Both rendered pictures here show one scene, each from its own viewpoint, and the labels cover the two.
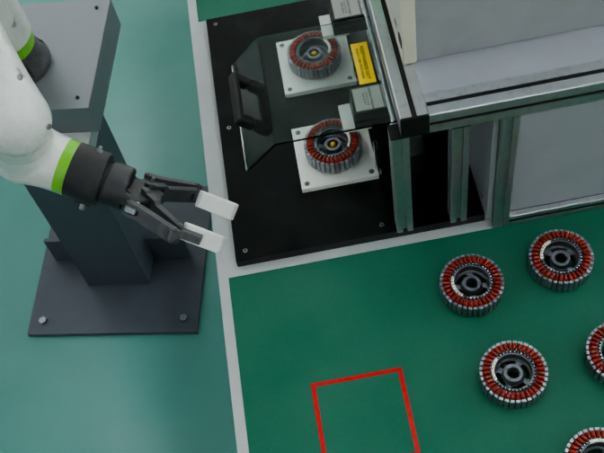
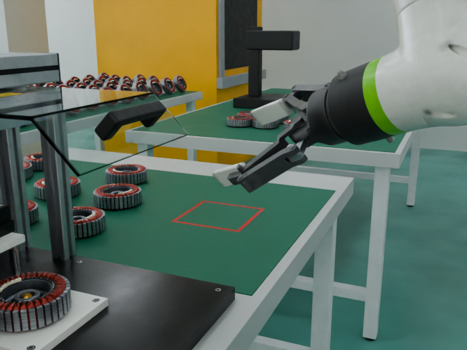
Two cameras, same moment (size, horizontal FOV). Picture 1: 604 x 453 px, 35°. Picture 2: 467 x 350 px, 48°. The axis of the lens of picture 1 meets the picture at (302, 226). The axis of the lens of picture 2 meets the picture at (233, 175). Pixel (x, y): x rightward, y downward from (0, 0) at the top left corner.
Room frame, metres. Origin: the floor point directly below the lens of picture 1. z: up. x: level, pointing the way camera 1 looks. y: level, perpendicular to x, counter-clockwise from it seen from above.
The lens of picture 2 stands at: (1.63, 0.39, 1.15)
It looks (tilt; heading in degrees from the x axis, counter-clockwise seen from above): 15 degrees down; 200
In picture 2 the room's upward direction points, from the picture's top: straight up
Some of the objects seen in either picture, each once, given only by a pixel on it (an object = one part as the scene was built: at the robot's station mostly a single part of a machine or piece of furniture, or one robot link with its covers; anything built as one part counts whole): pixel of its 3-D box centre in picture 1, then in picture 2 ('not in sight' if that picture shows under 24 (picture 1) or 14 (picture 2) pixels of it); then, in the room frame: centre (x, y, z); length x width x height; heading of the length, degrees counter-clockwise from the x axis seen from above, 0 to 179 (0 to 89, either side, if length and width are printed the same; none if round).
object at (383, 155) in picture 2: not in sight; (308, 176); (-1.13, -0.19, 0.37); 1.85 x 1.10 x 0.75; 177
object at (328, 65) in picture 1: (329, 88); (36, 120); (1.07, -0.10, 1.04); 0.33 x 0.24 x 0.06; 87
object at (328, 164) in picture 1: (333, 146); (27, 299); (1.13, -0.09, 0.80); 0.11 x 0.11 x 0.04
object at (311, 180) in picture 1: (334, 154); (29, 316); (1.13, -0.09, 0.78); 0.15 x 0.15 x 0.01; 87
